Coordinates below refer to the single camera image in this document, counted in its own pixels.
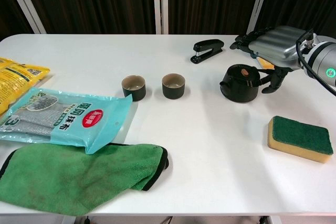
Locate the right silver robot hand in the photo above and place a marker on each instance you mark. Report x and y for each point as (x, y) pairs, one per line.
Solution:
(278, 43)

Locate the black teapot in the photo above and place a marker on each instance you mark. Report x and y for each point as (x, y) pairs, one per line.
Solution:
(239, 90)

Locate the dark green teacup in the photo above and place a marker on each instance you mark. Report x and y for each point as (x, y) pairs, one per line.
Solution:
(134, 94)
(173, 93)

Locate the orange Lexicon box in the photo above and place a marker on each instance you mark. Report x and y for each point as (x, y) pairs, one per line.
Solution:
(265, 63)

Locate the black stapler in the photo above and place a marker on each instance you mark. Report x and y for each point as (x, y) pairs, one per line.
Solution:
(207, 45)

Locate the green and yellow sponge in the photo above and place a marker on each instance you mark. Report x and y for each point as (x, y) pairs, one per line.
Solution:
(299, 134)

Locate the light blue cloth package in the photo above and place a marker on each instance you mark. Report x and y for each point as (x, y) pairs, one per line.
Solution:
(78, 119)

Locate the green microfiber cloth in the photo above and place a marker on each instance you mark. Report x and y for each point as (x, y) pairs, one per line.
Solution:
(78, 176)

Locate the yellow plastic bag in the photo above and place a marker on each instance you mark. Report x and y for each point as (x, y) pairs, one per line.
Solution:
(15, 77)

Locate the white partition post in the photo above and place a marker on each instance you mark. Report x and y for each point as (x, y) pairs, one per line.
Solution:
(26, 3)
(260, 1)
(157, 3)

